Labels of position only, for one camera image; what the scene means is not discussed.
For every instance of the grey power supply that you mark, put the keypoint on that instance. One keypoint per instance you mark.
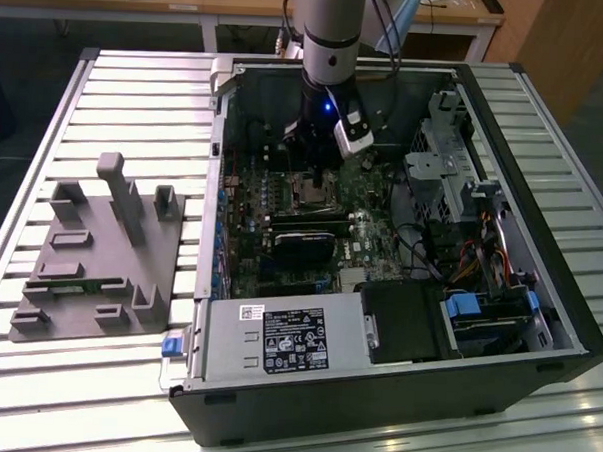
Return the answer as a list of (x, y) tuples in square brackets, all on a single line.
[(227, 333)]

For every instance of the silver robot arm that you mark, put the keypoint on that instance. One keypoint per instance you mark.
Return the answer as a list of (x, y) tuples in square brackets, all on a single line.
[(332, 32)]

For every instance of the black graphics card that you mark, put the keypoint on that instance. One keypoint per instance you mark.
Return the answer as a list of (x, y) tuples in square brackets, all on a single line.
[(303, 243)]

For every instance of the CPU socket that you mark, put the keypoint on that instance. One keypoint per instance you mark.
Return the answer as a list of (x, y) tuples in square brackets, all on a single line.
[(288, 198)]

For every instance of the green RAM stick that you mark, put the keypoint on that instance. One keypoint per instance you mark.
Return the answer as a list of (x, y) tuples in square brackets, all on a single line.
[(71, 287)]

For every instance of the silver metal drive cage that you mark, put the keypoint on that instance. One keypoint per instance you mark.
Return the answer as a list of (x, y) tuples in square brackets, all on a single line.
[(434, 177)]

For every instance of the black open PC case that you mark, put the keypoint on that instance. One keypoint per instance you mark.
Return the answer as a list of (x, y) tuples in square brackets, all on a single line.
[(373, 414)]

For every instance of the blue disk carrier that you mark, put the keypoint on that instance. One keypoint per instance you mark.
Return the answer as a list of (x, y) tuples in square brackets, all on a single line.
[(463, 303)]

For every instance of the grey parts rack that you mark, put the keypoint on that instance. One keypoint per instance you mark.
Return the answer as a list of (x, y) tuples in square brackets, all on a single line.
[(105, 257)]

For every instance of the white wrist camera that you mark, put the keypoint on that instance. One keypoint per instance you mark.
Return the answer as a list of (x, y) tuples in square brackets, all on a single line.
[(354, 133)]

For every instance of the silver heat sink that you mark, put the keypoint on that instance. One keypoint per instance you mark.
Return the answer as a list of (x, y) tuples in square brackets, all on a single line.
[(353, 278)]

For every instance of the blue case latch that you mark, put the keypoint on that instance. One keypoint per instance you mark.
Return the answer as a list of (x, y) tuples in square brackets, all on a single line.
[(172, 345)]

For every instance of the green motherboard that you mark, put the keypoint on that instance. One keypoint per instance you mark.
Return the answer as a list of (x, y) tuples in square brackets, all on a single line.
[(376, 239)]

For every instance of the blue plastic tab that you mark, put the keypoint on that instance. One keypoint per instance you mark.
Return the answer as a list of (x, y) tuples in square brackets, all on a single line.
[(531, 302)]

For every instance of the wooden cabinet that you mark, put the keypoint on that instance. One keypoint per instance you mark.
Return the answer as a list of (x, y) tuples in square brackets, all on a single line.
[(564, 47)]

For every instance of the black fan shroud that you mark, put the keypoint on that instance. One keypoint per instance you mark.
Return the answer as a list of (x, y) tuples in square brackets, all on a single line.
[(402, 320)]

